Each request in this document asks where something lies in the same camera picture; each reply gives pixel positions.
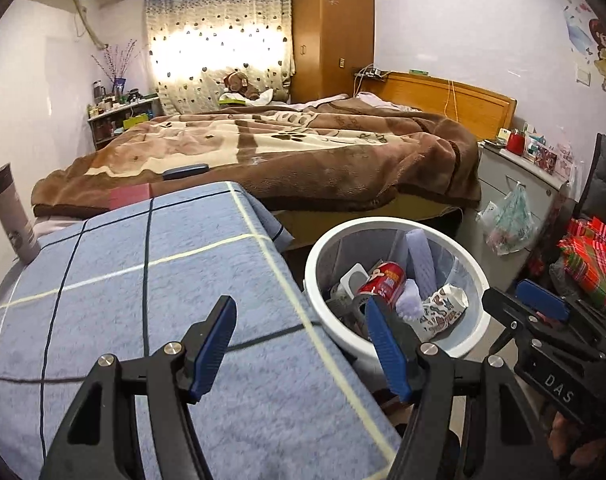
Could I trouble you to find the brown teddy bear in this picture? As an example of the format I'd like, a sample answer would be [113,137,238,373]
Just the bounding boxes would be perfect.
[223,71,261,102]

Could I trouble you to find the cartoon girl wall sticker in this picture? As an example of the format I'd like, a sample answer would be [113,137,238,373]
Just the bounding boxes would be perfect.
[563,5,606,98]

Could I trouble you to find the black chair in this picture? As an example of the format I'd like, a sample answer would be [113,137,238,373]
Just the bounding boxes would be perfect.
[533,132,606,321]

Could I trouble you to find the grey nightstand cabinet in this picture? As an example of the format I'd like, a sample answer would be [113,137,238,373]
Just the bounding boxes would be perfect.
[476,140,571,281]

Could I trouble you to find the printed paper cup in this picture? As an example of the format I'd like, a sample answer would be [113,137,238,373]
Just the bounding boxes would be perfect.
[417,284,470,343]

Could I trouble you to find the white trash bin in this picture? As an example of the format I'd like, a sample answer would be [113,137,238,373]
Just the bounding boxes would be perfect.
[303,216,491,376]

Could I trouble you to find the dark phone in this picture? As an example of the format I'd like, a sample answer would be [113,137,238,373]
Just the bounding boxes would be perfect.
[162,162,210,181]

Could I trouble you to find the brown patterned blanket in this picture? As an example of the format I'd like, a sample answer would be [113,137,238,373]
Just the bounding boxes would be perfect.
[31,97,484,221]

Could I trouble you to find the red cartoon soda can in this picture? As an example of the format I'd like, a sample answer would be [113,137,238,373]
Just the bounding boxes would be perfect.
[357,261,406,311]

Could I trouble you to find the wrapped air conditioner pipe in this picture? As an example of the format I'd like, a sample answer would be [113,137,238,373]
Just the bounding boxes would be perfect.
[73,0,108,51]

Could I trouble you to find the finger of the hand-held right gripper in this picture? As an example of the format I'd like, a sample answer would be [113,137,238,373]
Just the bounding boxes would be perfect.
[514,280,606,342]
[482,287,605,364]

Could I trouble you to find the wooden bed headboard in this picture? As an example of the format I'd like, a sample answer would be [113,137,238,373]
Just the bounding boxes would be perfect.
[355,71,518,142]

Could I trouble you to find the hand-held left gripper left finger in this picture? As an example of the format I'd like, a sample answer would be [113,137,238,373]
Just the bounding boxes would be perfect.
[40,295,239,480]

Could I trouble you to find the person's right hand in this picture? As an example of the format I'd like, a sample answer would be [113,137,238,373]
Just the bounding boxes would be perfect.
[548,407,606,471]

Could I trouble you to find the wooden wardrobe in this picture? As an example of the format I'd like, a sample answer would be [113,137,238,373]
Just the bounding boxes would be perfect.
[290,0,375,106]

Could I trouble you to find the cluster of small bottles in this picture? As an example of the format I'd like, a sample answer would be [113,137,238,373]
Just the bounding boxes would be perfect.
[87,80,134,116]

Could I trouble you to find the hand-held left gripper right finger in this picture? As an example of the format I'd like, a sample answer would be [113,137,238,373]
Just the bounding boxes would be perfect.
[364,297,554,480]

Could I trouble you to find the pink pillow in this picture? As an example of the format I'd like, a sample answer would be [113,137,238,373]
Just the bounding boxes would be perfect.
[355,91,424,113]

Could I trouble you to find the white shelf unit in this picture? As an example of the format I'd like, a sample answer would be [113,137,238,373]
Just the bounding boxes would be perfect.
[87,97,164,151]

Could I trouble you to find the red booklet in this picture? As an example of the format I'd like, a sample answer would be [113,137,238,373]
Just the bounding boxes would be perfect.
[109,185,153,211]

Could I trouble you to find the grey thermos tumbler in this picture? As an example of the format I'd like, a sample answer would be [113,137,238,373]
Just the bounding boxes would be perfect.
[0,162,41,265]

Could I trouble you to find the printed plastic bag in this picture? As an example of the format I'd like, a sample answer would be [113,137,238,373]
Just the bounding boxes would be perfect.
[476,182,536,256]

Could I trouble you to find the blue plaid tablecloth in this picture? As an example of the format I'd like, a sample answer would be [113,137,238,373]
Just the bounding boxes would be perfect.
[0,181,404,480]

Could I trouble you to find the heart print curtain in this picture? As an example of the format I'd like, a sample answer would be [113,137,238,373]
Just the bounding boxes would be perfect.
[143,0,296,116]

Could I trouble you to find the colourful plaid cloth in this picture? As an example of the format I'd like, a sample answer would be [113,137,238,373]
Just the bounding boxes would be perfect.
[557,216,606,318]

